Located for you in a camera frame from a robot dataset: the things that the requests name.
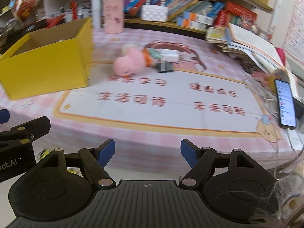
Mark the yellow cardboard box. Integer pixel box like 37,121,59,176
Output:
1,17,93,100

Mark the pink plush toy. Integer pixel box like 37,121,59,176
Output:
113,44,154,77

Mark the pink checkered desk mat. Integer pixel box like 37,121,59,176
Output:
1,29,303,168

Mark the smartphone with lit screen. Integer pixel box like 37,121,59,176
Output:
275,79,297,129

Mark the black binder clip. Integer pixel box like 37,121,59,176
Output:
157,62,174,73

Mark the white charger plug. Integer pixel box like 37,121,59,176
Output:
159,49,179,62

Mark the red snack bag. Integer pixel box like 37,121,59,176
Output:
10,0,46,23

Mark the mint green small case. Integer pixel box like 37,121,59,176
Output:
147,47,162,60

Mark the stack of open books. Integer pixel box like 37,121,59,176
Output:
206,23,297,84

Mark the orange blue medicine box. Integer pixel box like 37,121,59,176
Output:
183,11,214,26

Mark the row of lower books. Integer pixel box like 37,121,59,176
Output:
124,0,252,33

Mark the red thick dictionary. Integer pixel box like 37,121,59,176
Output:
213,2,258,29

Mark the pink sticker cylinder holder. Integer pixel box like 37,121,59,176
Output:
103,0,124,34

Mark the wooden bookshelf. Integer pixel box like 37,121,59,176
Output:
101,0,273,38

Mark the white quilted pearl purse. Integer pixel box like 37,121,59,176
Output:
141,0,169,22

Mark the white cable bundle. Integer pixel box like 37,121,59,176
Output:
244,76,304,181

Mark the alphabet wall poster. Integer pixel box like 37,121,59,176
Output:
283,0,303,65

